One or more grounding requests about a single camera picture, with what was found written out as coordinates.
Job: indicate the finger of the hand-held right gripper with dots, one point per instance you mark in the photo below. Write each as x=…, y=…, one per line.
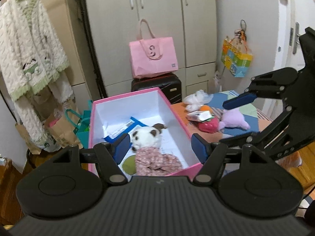
x=238, y=100
x=236, y=141

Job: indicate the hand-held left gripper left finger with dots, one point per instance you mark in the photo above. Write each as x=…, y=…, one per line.
x=121, y=147

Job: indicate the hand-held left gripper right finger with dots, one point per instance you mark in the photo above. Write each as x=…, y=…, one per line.
x=199, y=147

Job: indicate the purple plush toy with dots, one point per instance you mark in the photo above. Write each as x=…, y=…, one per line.
x=233, y=119

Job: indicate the blue wet wipes pack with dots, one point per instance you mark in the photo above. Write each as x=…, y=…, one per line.
x=123, y=127

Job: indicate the olive green plush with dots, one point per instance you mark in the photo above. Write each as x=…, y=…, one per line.
x=129, y=166

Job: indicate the red strawberry plush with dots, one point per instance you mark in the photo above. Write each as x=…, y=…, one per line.
x=209, y=125

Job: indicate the white plush toy brown ears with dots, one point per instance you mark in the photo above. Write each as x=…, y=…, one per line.
x=145, y=137

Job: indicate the small white packet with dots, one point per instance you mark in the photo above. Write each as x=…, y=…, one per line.
x=198, y=115

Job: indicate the orange plush ball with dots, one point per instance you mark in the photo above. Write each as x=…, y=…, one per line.
x=205, y=108

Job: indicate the pink floral cloth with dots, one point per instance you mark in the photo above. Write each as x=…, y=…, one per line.
x=157, y=161

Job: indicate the pink cardboard box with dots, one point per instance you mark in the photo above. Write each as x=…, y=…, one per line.
x=172, y=118

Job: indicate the patchwork blanket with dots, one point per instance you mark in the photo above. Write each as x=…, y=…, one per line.
x=246, y=114

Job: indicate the white plastic bag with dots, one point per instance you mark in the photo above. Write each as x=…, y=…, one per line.
x=217, y=81

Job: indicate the colourful paper gift bag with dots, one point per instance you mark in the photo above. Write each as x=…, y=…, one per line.
x=237, y=59

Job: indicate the green gift bag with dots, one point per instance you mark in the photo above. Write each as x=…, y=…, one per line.
x=83, y=127

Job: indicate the brown paper bag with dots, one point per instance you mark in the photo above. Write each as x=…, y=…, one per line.
x=62, y=132
x=24, y=137

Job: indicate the black suitcase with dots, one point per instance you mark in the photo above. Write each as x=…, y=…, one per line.
x=169, y=86

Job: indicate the pink tote bag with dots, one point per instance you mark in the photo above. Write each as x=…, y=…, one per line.
x=155, y=59

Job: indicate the white door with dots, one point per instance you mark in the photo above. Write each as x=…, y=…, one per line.
x=307, y=9

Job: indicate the grey three-door wardrobe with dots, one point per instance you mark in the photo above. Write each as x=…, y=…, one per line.
x=160, y=17

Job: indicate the white fluffy robe green trim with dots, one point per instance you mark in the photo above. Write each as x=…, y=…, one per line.
x=27, y=54

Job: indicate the beige wooden cabinet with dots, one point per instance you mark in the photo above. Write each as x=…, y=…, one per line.
x=64, y=17

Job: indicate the metal wall hook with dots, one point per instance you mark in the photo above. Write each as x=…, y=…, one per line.
x=243, y=25

